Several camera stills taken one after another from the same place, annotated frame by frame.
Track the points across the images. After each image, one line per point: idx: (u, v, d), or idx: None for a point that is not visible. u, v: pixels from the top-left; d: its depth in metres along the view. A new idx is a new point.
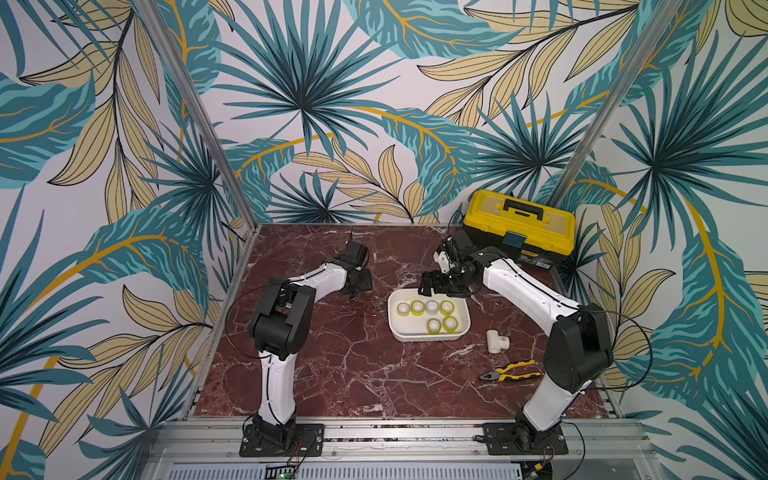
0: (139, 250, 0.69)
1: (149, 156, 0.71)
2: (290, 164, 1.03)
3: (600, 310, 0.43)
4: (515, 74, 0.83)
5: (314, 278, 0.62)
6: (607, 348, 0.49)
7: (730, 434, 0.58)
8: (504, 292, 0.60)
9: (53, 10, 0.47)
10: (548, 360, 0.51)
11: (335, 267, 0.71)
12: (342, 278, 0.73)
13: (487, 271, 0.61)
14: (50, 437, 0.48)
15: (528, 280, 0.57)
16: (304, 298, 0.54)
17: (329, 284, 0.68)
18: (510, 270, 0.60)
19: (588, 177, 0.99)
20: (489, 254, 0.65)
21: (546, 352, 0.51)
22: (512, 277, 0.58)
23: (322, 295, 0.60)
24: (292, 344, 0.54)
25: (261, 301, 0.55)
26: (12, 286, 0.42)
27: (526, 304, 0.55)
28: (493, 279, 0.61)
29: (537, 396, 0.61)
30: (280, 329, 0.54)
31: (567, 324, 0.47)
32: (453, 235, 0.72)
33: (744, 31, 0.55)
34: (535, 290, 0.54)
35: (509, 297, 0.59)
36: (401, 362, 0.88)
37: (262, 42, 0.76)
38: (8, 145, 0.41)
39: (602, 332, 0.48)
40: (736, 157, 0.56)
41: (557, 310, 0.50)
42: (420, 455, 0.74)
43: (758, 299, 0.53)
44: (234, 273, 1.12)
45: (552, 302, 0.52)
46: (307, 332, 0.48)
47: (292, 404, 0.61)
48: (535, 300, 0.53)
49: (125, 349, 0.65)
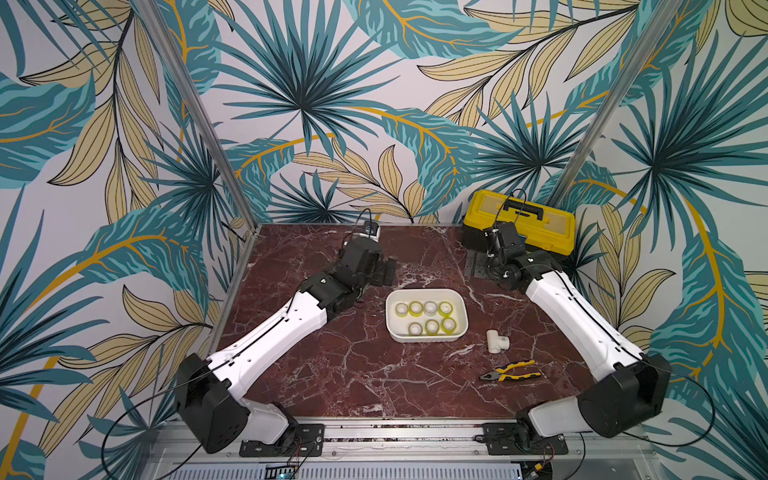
0: (139, 250, 0.69)
1: (149, 156, 0.71)
2: (290, 164, 1.03)
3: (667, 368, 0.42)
4: (515, 74, 0.83)
5: (250, 350, 0.44)
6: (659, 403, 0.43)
7: (730, 434, 0.58)
8: (549, 312, 0.53)
9: (53, 10, 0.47)
10: (585, 399, 0.46)
11: (303, 313, 0.49)
12: (315, 323, 0.51)
13: (536, 284, 0.53)
14: (50, 436, 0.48)
15: (583, 309, 0.49)
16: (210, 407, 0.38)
17: (295, 335, 0.49)
18: (563, 291, 0.51)
19: (588, 177, 0.99)
20: (539, 264, 0.55)
21: (585, 392, 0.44)
22: (565, 300, 0.50)
23: (279, 353, 0.48)
24: (210, 445, 0.42)
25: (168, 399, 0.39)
26: (12, 287, 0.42)
27: (575, 335, 0.48)
28: (539, 294, 0.53)
29: (552, 407, 0.59)
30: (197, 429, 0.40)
31: (626, 376, 0.41)
32: (500, 228, 0.61)
33: (744, 31, 0.55)
34: (591, 325, 0.47)
35: (554, 318, 0.52)
36: (401, 362, 0.88)
37: (262, 42, 0.76)
38: (8, 145, 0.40)
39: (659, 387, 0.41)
40: (735, 157, 0.57)
41: (615, 358, 0.43)
42: (420, 454, 0.75)
43: (758, 299, 0.53)
44: (234, 273, 1.12)
45: (611, 345, 0.45)
46: (241, 422, 0.45)
47: (284, 418, 0.64)
48: (589, 336, 0.46)
49: (125, 349, 0.65)
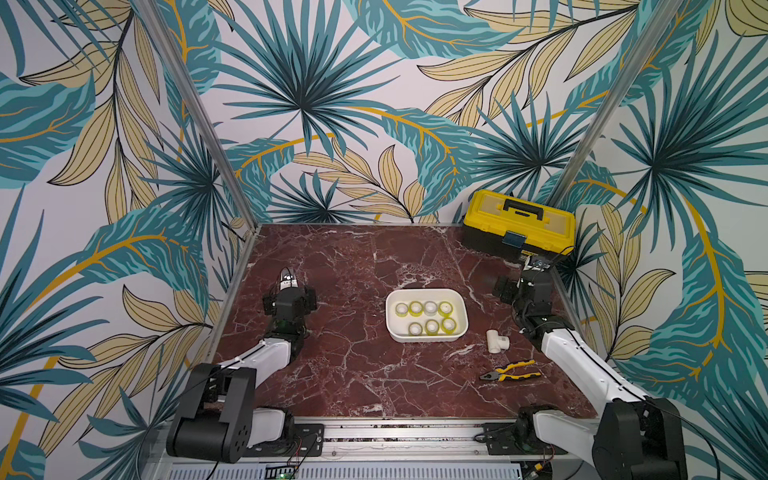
0: (139, 250, 0.69)
1: (149, 156, 0.71)
2: (290, 164, 1.03)
3: (671, 409, 0.42)
4: (515, 74, 0.83)
5: (254, 358, 0.53)
6: (678, 458, 0.41)
7: (730, 433, 0.58)
8: (562, 363, 0.56)
9: (53, 10, 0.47)
10: (600, 446, 0.44)
11: (277, 343, 0.62)
12: (285, 352, 0.63)
13: (547, 338, 0.59)
14: (50, 436, 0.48)
15: (589, 355, 0.53)
16: (240, 383, 0.44)
17: (276, 359, 0.60)
18: (571, 342, 0.56)
19: (588, 177, 0.99)
20: (552, 323, 0.62)
21: (599, 438, 0.44)
22: (573, 349, 0.55)
23: (267, 373, 0.57)
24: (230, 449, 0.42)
25: (185, 405, 0.43)
26: (12, 287, 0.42)
27: (583, 380, 0.50)
28: (551, 347, 0.58)
29: (559, 422, 0.59)
30: (212, 432, 0.42)
31: (624, 409, 0.42)
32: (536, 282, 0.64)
33: (744, 31, 0.55)
34: (595, 368, 0.50)
35: (567, 369, 0.54)
36: (401, 362, 0.88)
37: (262, 42, 0.76)
38: (8, 144, 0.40)
39: (671, 435, 0.41)
40: (735, 157, 0.57)
41: (615, 394, 0.45)
42: (420, 455, 0.74)
43: (758, 299, 0.53)
44: (234, 273, 1.12)
45: (612, 384, 0.47)
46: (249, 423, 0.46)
47: (281, 411, 0.66)
48: (593, 377, 0.49)
49: (125, 348, 0.65)
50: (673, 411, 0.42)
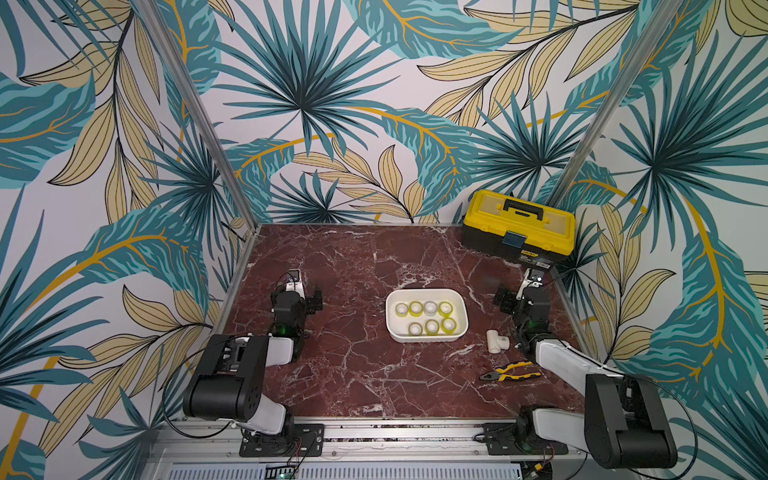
0: (139, 250, 0.69)
1: (149, 156, 0.71)
2: (290, 164, 1.03)
3: (647, 380, 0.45)
4: (515, 74, 0.83)
5: None
6: (662, 429, 0.43)
7: (730, 434, 0.58)
8: (552, 366, 0.60)
9: (53, 10, 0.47)
10: (589, 426, 0.46)
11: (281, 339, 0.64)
12: (287, 348, 0.66)
13: (540, 345, 0.64)
14: (50, 437, 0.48)
15: (575, 352, 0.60)
16: (256, 348, 0.48)
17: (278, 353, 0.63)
18: (559, 344, 0.63)
19: (588, 177, 0.99)
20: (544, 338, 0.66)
21: (586, 418, 0.46)
22: (560, 349, 0.60)
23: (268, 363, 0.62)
24: (244, 407, 0.44)
25: (203, 364, 0.47)
26: (12, 287, 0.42)
27: (572, 373, 0.54)
28: (543, 352, 0.63)
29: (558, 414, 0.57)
30: (226, 389, 0.45)
31: (604, 380, 0.46)
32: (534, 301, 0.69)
33: (744, 31, 0.55)
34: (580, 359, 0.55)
35: (556, 371, 0.59)
36: (401, 362, 0.88)
37: (262, 42, 0.76)
38: (8, 144, 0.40)
39: (651, 406, 0.44)
40: (735, 158, 0.57)
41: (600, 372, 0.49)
42: (420, 455, 0.74)
43: (758, 299, 0.53)
44: (234, 273, 1.12)
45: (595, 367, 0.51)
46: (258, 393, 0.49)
47: (282, 407, 0.66)
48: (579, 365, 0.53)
49: (125, 349, 0.65)
50: (649, 383, 0.45)
